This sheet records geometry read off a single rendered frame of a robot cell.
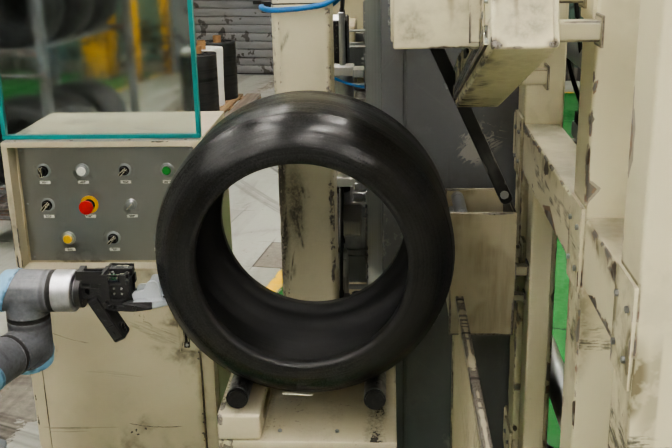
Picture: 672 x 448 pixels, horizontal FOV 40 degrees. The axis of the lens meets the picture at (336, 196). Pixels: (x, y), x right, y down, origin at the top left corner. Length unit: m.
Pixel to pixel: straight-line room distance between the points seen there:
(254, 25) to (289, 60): 9.41
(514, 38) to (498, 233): 0.83
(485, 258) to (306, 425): 0.54
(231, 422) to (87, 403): 0.99
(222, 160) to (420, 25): 0.51
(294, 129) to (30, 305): 0.69
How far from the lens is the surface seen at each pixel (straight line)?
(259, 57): 11.51
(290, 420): 2.01
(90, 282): 1.98
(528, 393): 2.26
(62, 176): 2.66
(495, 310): 2.14
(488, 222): 2.06
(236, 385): 1.91
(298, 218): 2.13
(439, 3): 1.40
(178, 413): 2.81
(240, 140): 1.71
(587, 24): 1.42
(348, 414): 2.03
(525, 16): 1.31
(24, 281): 2.01
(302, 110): 1.73
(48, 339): 2.07
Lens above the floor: 1.83
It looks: 17 degrees down
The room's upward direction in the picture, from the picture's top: 1 degrees counter-clockwise
